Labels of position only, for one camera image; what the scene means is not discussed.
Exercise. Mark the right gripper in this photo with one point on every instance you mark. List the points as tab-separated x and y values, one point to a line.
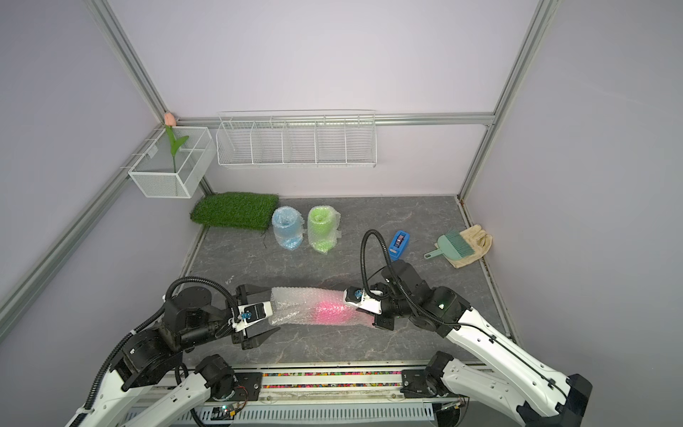
383	323

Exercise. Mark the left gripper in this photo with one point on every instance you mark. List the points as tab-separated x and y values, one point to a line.
245	289

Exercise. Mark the bubble wrap sheet stack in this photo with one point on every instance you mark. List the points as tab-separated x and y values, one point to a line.
295	306

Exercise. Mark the blue tape dispenser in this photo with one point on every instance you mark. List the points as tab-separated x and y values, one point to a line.
398	245

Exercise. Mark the pink plastic wine glass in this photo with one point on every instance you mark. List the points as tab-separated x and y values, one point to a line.
333	314

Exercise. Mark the blue plastic wine glass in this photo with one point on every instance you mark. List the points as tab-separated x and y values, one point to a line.
288	229

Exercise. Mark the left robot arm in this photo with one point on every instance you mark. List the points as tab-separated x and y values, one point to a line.
141	360

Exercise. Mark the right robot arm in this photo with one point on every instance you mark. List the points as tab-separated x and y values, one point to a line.
520	386

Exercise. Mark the green dustpan brush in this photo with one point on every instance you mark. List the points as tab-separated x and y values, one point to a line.
451	245

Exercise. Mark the green artificial grass mat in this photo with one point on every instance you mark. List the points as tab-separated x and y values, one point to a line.
236	210

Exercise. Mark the white mesh basket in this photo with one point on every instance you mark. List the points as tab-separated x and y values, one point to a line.
153	171

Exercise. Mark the artificial pink tulip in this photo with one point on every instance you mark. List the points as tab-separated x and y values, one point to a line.
176	143

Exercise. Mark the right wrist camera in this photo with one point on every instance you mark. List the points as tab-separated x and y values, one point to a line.
359	299

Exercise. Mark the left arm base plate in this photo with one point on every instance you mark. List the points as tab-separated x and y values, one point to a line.
242	386

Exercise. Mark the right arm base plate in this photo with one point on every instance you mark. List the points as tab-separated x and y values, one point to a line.
419	384

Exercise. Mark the white wire shelf rack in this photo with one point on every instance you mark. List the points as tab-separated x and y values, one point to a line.
297	138

